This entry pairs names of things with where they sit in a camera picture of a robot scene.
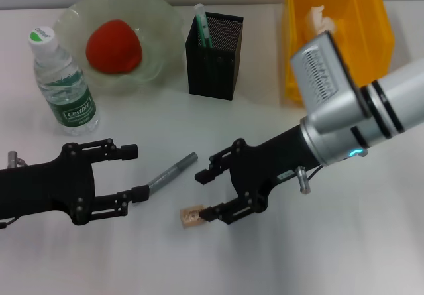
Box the tan eraser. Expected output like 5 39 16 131
180 204 209 229

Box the black mesh pen holder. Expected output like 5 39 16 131
184 11 245 102

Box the silver grey pen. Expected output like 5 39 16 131
147 152 199 196

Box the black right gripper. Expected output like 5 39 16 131
193 124 323 226

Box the arm connector with cable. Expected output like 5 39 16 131
295 165 325 196
0 150 29 229

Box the green utility knife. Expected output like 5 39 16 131
193 3 215 49

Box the yellow plastic bin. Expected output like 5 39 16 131
281 0 396 109

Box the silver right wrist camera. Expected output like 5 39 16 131
290 30 371 136

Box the red-orange fruit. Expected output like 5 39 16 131
85 19 144 75

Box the clear water bottle green label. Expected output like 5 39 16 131
28 25 101 137

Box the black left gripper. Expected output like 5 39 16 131
0 137 150 226

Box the left arm connector with cable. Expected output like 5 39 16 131
0 150 29 229

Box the white paper ball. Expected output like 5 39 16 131
303 5 338 40

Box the right arm connector with cable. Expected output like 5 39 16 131
295 165 325 196

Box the pale green glass fruit bowl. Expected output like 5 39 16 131
52 0 186 96

